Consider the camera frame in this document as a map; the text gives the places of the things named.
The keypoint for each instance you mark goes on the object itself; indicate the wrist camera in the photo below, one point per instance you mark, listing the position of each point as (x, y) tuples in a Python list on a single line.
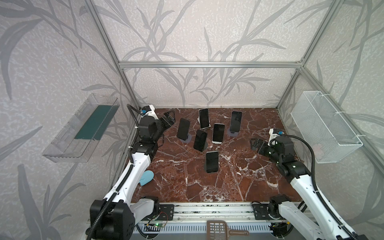
[(273, 134), (149, 110)]

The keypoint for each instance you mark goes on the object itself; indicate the light blue plastic trowel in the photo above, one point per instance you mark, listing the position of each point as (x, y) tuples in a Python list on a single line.
[(146, 177)]

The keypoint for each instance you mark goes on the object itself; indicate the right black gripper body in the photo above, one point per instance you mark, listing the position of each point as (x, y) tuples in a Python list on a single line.
[(261, 146)]

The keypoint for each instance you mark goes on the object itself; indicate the teal phone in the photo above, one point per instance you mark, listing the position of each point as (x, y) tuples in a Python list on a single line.
[(212, 162)]

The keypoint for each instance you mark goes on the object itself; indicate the grey round stand far left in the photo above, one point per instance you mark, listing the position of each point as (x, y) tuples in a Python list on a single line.
[(188, 139)]

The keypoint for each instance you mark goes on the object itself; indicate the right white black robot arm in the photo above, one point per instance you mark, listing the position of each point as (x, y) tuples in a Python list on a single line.
[(328, 224)]

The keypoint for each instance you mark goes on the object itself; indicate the clear plastic wall bin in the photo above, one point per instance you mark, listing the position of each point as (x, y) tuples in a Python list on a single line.
[(79, 138)]

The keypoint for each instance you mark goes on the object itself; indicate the white-edged phone at back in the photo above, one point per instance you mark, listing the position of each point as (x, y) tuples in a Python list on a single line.
[(204, 118)]

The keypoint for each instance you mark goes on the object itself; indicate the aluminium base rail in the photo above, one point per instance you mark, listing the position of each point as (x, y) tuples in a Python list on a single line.
[(188, 221)]

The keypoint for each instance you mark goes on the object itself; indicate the purple-edged phone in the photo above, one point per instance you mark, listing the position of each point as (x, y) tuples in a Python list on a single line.
[(235, 124)]

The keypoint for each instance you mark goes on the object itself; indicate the brown plastic scoop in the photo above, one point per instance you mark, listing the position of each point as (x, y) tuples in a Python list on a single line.
[(219, 230)]

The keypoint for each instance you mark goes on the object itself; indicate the white wire mesh basket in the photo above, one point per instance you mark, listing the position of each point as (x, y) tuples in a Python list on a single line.
[(324, 128)]

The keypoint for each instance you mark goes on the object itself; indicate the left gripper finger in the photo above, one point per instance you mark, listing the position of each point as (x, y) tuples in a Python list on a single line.
[(166, 122), (170, 117)]

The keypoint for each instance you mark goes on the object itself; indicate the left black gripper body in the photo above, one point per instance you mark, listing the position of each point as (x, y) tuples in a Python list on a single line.
[(163, 121)]

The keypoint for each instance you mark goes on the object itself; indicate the teal-edged phone on white stand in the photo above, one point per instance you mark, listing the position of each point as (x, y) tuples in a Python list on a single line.
[(218, 133)]

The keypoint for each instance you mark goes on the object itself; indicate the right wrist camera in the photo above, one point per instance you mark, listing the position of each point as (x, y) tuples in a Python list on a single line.
[(273, 134)]

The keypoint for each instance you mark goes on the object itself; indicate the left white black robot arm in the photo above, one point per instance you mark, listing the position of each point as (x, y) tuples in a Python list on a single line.
[(115, 217)]

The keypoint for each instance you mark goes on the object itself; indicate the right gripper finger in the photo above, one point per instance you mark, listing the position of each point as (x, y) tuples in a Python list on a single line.
[(255, 142), (259, 148)]

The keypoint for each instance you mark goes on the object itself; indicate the purple-grey stand back right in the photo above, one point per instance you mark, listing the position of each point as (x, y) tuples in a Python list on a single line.
[(232, 134)]

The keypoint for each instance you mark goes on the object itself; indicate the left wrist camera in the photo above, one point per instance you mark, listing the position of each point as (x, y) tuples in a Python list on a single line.
[(149, 110)]

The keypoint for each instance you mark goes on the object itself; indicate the black phone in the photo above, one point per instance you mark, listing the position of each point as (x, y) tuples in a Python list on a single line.
[(200, 140), (183, 129)]

